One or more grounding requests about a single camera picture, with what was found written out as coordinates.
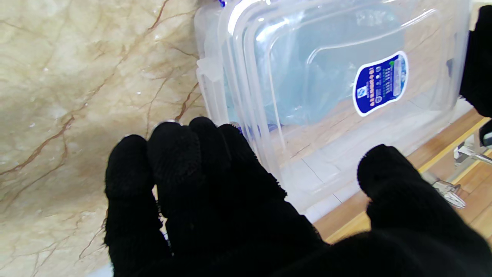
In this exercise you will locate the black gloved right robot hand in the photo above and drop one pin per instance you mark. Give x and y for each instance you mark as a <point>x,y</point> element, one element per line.
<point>230,215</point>

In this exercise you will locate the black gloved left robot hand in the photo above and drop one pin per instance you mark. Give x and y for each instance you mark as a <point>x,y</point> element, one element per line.
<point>480,69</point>

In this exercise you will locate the clear plastic lid blue label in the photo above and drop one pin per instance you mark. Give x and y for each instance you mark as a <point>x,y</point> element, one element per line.
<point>380,82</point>

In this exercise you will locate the clear plastic bag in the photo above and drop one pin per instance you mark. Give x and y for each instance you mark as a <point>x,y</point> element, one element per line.
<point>300,84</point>

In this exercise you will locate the grey base cabinets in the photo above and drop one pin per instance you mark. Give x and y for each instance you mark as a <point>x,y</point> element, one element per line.
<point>338,202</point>

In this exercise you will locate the wooden kitchen countertop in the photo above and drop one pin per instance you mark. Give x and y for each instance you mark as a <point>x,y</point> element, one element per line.
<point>472,184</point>

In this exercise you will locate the steel kitchen faucet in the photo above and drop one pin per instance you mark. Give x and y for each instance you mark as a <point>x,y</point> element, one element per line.
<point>447,190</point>

